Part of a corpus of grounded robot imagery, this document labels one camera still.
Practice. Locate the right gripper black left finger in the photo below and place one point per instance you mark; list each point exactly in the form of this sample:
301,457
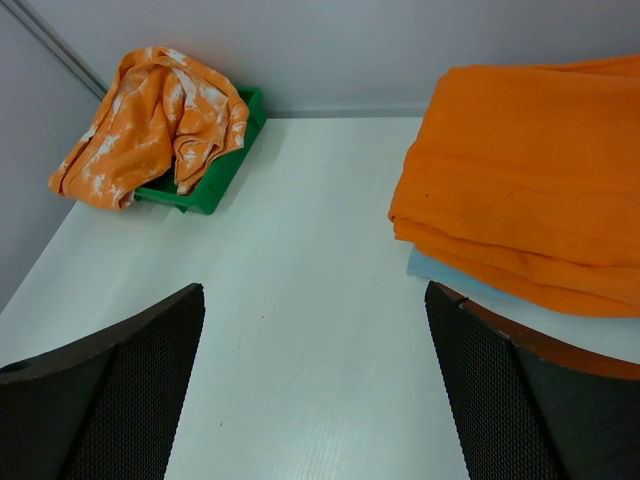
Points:
106,406

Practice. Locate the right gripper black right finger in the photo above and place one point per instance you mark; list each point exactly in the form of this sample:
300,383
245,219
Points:
529,406

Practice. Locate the orange white tie-dye trousers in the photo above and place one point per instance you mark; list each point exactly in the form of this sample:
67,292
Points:
164,112

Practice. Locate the folded plain orange trousers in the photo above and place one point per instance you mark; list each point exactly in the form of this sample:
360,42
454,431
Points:
526,178

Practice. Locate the green plastic tray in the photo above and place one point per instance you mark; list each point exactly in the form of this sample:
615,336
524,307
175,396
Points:
207,194

